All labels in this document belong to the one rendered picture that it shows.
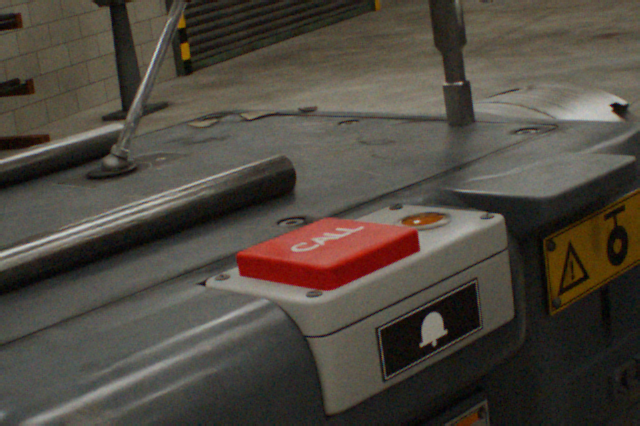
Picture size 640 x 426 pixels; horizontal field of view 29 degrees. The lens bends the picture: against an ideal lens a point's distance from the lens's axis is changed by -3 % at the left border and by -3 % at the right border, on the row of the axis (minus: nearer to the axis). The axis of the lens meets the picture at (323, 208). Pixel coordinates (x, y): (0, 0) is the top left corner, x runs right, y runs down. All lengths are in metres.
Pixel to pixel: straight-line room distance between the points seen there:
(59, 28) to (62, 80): 0.43
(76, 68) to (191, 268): 10.03
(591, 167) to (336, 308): 0.22
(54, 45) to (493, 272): 9.87
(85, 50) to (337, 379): 10.23
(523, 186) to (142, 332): 0.24
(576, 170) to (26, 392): 0.34
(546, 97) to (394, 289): 0.50
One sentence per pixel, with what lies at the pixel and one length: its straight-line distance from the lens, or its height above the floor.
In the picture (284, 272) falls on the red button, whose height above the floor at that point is 1.26.
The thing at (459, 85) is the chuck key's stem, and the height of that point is 1.28.
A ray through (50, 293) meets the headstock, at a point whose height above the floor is 1.25.
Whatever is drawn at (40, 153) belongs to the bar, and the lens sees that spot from 0.90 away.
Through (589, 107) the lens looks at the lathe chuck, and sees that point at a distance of 1.02.
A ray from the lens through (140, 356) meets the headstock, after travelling 0.50.
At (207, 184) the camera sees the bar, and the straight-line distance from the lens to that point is 0.68.
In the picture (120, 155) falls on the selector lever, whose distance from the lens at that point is 0.86.
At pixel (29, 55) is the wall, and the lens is 10.19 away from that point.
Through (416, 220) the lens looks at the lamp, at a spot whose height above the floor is 1.26.
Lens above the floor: 1.42
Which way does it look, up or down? 14 degrees down
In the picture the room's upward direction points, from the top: 9 degrees counter-clockwise
